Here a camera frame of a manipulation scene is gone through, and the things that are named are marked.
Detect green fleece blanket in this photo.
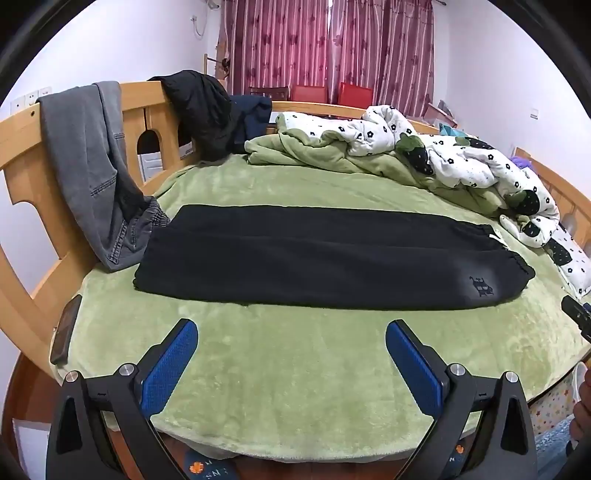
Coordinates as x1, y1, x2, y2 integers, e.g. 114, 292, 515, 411
51, 154, 591, 462

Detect navy garment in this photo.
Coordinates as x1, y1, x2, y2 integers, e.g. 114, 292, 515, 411
231, 95, 273, 155

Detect dark phone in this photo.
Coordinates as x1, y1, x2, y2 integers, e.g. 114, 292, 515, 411
50, 294, 83, 365

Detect wooden bed frame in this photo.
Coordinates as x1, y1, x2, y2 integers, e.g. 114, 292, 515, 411
0, 80, 591, 384

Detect black pants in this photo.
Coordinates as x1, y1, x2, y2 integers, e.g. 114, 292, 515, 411
133, 204, 536, 311

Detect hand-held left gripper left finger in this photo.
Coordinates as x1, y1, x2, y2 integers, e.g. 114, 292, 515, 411
46, 318, 199, 480

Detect black jacket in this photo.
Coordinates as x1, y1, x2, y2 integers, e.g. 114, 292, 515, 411
148, 70, 245, 162

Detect brown wooden chair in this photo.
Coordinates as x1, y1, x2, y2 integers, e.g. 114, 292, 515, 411
249, 86, 290, 100

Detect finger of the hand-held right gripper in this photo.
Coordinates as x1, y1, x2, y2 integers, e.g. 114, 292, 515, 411
561, 295, 591, 343

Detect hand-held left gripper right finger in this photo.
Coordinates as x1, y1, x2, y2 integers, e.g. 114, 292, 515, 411
385, 318, 539, 480

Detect red chair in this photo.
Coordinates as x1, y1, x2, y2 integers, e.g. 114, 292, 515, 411
291, 84, 328, 103
338, 82, 374, 108

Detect floral pillow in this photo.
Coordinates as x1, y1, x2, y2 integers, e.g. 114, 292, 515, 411
545, 222, 591, 296

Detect pink floral curtain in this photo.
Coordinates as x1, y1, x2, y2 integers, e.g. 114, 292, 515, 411
329, 0, 437, 108
222, 0, 331, 100

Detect white floral quilt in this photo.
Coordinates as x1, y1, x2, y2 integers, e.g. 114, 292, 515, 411
245, 105, 561, 250

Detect star-print bed sheet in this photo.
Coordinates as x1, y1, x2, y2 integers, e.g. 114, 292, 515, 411
529, 378, 578, 435

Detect wooden coat rack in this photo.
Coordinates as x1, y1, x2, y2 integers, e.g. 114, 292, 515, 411
203, 39, 232, 83

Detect person's leg in blue pants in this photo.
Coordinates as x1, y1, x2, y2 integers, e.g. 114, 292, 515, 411
536, 418, 583, 480

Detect white wall socket panel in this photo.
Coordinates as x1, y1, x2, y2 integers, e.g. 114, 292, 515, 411
10, 88, 51, 114

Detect grey jeans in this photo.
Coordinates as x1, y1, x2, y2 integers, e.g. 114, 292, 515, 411
37, 80, 171, 272

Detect dark slipper with orange flower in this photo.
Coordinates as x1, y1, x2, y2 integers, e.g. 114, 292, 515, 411
450, 440, 465, 480
182, 443, 238, 480

